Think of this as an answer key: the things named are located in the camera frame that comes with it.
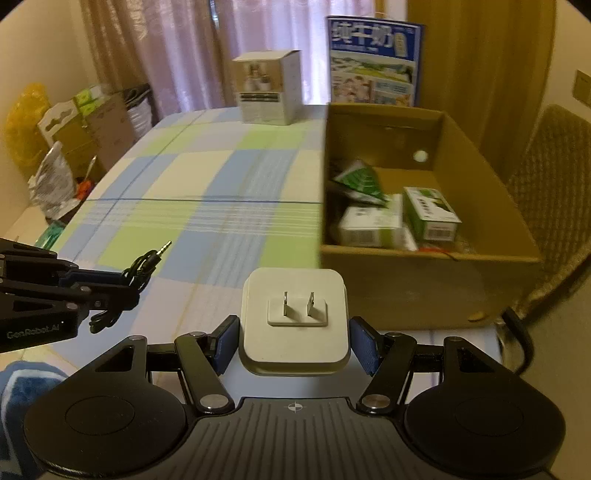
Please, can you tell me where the checked tablecloth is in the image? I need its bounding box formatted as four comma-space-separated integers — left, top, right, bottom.
27, 104, 505, 384

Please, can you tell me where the green white medicine box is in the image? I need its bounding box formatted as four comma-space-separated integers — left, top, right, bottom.
403, 187, 462, 243

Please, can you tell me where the beige wall socket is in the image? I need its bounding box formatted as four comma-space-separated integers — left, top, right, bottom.
572, 70, 591, 107

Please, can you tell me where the white flat medicine box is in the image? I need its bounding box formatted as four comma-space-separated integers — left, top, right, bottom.
338, 206, 404, 249

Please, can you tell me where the blue milk carton box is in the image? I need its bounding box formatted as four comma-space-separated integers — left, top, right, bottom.
327, 16, 423, 107

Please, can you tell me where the black audio cable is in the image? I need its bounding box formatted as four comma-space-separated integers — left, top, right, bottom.
87, 240, 174, 334

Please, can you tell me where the cardboard pile left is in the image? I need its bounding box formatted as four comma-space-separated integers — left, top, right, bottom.
38, 84, 153, 182

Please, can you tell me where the red snack packet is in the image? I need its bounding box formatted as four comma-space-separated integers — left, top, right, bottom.
418, 244, 458, 261

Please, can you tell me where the crumpled silver plastic bag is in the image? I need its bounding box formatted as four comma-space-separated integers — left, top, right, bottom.
28, 141, 79, 220

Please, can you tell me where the silver green leaf foil pouch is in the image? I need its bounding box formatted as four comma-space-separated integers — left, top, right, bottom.
331, 159, 388, 207

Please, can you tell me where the yellow plastic bag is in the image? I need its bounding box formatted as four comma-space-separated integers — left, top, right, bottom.
4, 83, 50, 181

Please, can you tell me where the white product carton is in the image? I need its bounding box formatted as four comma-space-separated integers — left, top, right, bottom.
231, 50, 303, 126

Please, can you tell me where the brown cardboard box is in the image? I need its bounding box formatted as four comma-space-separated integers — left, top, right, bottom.
320, 104, 541, 329

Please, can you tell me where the green packet on floor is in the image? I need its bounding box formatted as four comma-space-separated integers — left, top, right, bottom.
34, 221, 65, 250

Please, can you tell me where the white power adapter plug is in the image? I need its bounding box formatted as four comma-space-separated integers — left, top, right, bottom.
238, 267, 349, 377

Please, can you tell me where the pink sheer curtain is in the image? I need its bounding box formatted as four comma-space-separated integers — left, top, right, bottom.
76, 1, 376, 117

